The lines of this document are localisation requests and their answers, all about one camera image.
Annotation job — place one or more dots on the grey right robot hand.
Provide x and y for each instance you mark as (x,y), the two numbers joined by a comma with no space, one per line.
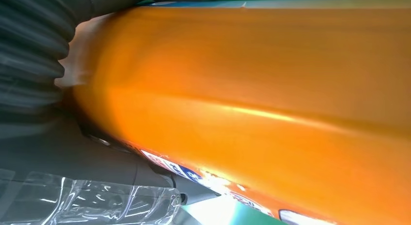
(64,159)

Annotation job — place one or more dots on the clear plastic film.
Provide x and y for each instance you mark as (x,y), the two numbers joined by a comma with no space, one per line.
(96,201)

